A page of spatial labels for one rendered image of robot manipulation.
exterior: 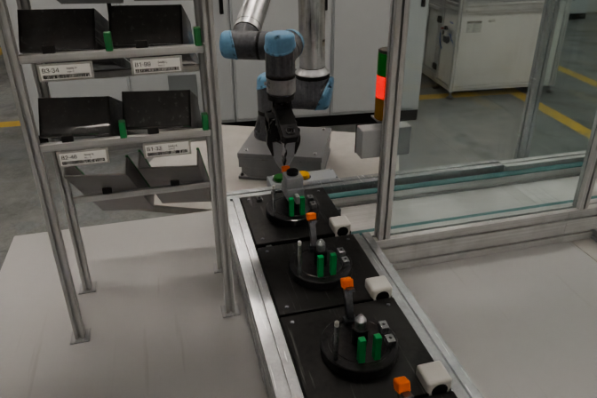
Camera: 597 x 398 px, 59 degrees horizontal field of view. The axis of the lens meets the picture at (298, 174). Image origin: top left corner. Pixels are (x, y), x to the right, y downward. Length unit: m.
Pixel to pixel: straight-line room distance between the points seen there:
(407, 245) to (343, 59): 3.21
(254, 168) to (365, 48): 2.81
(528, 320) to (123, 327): 0.90
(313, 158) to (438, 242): 0.54
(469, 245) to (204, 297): 0.69
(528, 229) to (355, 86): 3.18
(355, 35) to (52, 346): 3.61
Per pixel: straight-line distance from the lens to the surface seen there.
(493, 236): 1.49
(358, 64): 4.50
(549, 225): 1.58
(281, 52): 1.32
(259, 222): 1.36
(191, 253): 1.47
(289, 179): 1.32
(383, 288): 1.13
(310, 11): 1.74
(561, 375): 1.24
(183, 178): 1.25
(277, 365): 1.00
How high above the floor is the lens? 1.69
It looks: 27 degrees down
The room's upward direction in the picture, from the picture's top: straight up
